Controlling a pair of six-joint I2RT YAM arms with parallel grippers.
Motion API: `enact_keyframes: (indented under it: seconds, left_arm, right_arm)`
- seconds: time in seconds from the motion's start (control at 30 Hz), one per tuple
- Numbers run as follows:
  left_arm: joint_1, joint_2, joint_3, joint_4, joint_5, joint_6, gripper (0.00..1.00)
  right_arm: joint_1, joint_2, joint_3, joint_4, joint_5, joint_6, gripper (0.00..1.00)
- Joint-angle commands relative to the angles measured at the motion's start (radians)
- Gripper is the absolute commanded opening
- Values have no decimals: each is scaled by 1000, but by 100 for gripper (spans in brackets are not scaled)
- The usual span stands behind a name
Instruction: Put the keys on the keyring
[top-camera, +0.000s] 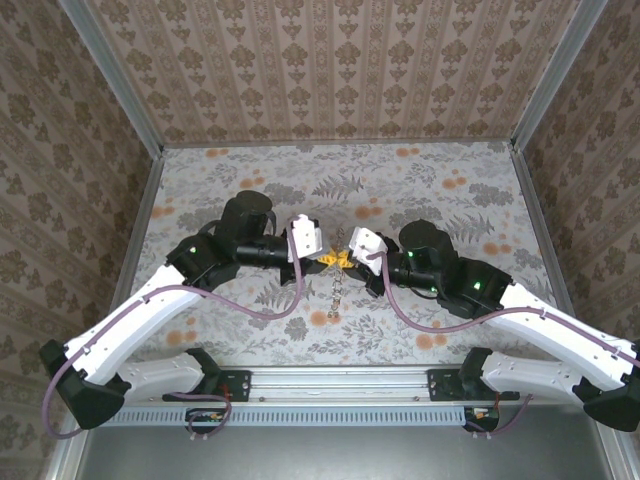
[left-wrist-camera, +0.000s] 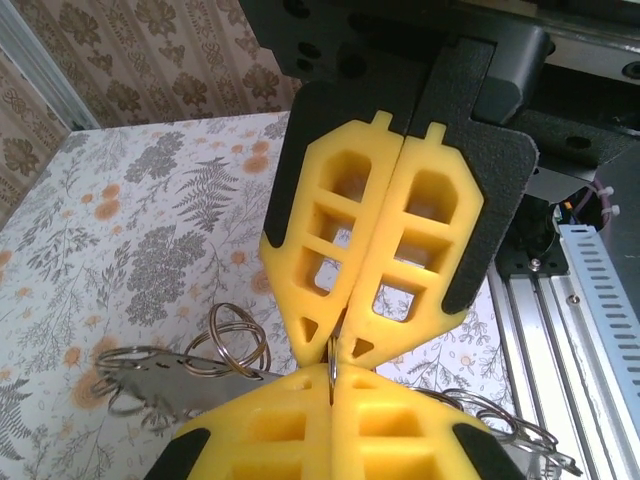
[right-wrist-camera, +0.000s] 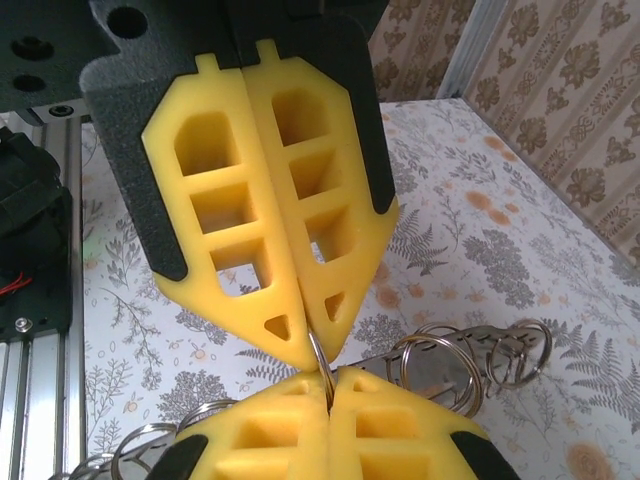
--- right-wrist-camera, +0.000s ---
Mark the silver split key ring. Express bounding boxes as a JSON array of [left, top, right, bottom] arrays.
[[487, 318, 554, 392], [397, 333, 484, 417], [307, 329, 337, 411], [109, 422, 176, 480]]

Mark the thin metal chain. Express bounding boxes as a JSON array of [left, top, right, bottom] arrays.
[[119, 324, 534, 471]]

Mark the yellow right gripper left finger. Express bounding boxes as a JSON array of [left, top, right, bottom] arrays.
[[149, 372, 332, 480]]

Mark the floral printed tablecloth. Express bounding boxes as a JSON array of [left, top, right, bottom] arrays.
[[79, 97, 640, 480]]

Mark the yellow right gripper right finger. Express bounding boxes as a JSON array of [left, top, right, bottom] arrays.
[[329, 367, 521, 480]]

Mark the aluminium frame post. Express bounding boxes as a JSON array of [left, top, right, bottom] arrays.
[[437, 0, 501, 101]]

